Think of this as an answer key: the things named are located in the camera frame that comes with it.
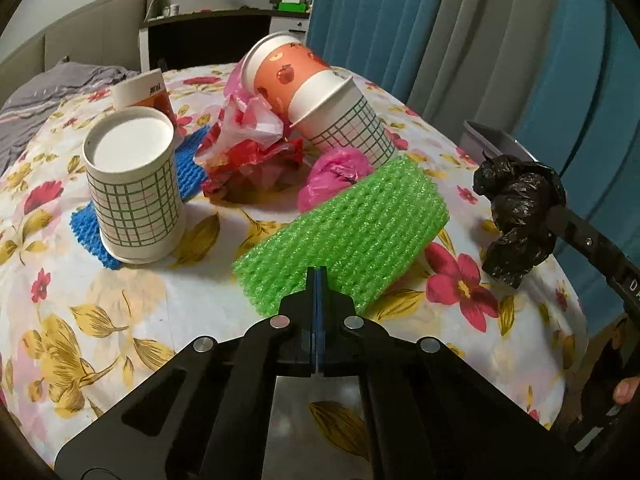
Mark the person's right hand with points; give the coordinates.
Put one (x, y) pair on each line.
(628, 391)

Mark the green grid paper cup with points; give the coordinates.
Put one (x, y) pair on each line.
(350, 125)
(135, 200)

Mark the blue curtain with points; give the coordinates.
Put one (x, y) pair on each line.
(365, 15)
(595, 85)

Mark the dark desk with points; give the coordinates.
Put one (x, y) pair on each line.
(210, 35)

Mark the grey trash bin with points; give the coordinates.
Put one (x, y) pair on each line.
(495, 137)

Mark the green box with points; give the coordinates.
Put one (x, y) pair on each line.
(292, 6)

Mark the white cabinet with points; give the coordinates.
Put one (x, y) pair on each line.
(287, 26)

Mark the red plastic bag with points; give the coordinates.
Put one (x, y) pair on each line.
(240, 155)

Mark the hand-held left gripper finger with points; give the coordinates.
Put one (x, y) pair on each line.
(314, 310)
(323, 310)

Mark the orange fruit print paper cup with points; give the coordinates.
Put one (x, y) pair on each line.
(285, 72)

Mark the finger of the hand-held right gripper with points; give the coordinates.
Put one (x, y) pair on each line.
(580, 232)

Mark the grey curtain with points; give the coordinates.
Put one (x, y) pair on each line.
(490, 35)

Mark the red and white paper cup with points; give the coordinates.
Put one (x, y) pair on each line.
(145, 92)

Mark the black plastic bag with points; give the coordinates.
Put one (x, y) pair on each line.
(520, 210)

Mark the beige padded headboard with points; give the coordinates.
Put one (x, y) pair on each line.
(90, 25)

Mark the pink plastic bag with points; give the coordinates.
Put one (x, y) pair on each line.
(332, 175)

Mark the green foam net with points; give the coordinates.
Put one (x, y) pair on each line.
(350, 235)

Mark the floral tablecloth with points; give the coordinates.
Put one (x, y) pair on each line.
(200, 300)

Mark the blue foam net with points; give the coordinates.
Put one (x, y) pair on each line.
(192, 160)

